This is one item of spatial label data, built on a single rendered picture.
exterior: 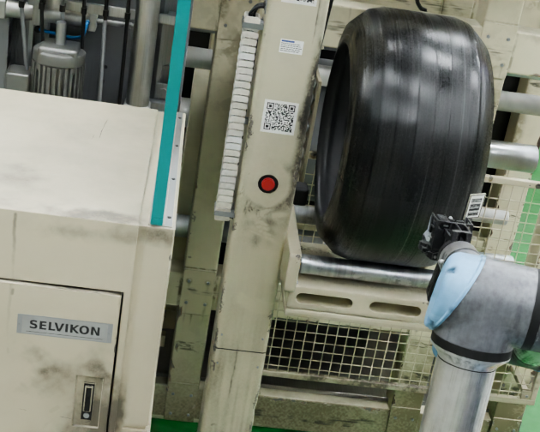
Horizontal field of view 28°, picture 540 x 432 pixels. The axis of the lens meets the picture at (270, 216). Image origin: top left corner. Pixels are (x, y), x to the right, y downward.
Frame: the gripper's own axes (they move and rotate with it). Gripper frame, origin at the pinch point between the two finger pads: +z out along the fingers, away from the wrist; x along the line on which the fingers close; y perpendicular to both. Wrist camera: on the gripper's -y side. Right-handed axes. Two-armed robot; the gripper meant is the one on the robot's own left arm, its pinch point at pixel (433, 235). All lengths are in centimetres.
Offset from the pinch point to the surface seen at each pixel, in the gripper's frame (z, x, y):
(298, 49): 25.6, 30.0, 29.7
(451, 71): 15.5, -0.9, 31.0
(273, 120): 27.7, 33.0, 13.2
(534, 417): 123, -81, -97
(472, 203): 9.5, -9.4, 5.2
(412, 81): 13.2, 7.2, 28.3
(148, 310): -45, 55, -5
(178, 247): 114, 48, -48
